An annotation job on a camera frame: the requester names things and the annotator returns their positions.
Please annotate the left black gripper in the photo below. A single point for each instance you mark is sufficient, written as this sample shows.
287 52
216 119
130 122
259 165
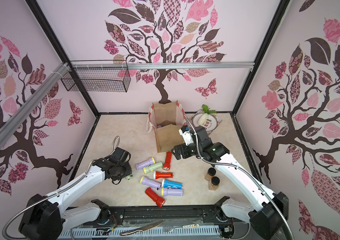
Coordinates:
129 171

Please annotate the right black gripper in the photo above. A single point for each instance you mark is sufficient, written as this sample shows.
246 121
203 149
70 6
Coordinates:
180 150

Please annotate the purple flashlight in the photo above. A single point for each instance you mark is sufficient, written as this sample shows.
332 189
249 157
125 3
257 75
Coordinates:
151 183
145 163
171 192

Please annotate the brown jute tote bag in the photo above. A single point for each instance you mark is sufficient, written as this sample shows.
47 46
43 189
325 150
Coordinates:
165 120

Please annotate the red flashlight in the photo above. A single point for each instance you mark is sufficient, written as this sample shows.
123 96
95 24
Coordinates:
167 164
162 175
156 198

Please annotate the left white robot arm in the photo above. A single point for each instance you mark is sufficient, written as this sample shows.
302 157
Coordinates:
46 217

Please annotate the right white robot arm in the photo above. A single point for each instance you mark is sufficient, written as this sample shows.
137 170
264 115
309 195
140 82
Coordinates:
266 212

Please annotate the spice jar black lid rear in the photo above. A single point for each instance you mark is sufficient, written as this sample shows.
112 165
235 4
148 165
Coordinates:
211 172

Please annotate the white toy radish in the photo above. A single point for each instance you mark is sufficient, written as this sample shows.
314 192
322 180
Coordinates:
206 113

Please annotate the blue flashlight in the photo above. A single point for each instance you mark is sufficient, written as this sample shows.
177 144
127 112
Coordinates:
170 184

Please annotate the butter knife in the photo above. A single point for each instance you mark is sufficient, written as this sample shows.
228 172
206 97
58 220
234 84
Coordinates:
142 229

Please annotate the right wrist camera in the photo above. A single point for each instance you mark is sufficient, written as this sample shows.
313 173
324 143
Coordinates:
186 135

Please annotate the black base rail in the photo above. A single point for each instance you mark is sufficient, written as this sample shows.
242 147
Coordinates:
123 216

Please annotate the black wire basket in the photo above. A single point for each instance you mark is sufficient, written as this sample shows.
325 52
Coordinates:
98 76

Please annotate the diagonal aluminium rail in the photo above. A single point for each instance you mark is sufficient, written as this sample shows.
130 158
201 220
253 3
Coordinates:
26 109

